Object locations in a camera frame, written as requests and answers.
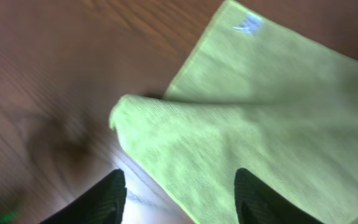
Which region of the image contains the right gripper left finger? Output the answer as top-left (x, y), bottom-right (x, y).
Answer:
top-left (42, 169), bottom-right (127, 224)

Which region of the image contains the green microfiber cloth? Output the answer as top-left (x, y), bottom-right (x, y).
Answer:
top-left (109, 1), bottom-right (358, 223)

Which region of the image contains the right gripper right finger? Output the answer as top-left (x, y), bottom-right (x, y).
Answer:
top-left (234, 168), bottom-right (321, 224)

